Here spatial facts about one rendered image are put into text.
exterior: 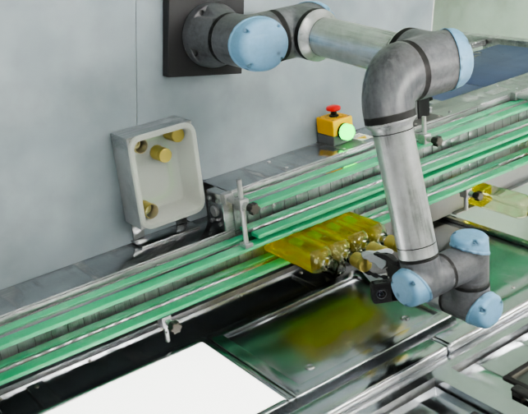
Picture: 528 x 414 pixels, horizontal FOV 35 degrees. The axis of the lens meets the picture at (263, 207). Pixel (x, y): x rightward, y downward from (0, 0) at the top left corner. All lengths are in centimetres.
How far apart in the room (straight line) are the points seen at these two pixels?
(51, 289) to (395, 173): 80
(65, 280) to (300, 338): 54
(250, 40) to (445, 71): 45
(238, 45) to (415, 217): 55
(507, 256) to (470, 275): 66
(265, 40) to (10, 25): 53
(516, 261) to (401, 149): 84
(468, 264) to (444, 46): 41
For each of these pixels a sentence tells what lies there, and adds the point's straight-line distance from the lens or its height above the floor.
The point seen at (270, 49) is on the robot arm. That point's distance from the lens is 184.
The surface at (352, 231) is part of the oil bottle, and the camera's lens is 203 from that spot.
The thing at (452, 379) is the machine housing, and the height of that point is 146.
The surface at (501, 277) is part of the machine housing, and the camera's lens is 222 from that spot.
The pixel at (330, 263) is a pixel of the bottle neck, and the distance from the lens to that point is 193.
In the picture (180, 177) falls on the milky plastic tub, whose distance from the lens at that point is 205.
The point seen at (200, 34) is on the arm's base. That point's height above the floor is 84.
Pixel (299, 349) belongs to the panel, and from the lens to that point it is 187.
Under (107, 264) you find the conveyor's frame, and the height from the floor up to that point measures 83.
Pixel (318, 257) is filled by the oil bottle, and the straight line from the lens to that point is 194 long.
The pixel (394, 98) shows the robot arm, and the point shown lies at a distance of 152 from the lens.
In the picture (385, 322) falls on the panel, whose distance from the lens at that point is 195.
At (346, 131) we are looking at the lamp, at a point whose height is 85.
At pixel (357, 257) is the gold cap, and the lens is 194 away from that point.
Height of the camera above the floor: 247
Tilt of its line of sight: 50 degrees down
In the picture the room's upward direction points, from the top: 112 degrees clockwise
